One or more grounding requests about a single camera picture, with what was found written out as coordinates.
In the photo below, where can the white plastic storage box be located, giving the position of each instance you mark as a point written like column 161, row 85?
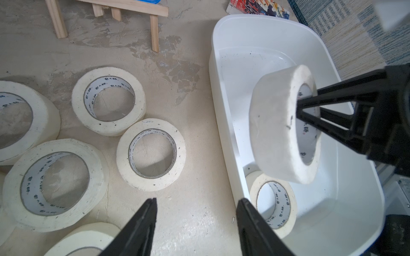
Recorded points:
column 341, row 213

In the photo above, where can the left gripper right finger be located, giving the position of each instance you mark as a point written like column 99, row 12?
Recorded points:
column 256, row 237

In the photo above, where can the red manga book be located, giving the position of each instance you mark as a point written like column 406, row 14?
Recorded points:
column 257, row 7

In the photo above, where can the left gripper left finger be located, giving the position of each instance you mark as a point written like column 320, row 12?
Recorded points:
column 136, row 238

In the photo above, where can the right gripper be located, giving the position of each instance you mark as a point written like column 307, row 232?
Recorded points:
column 380, row 125

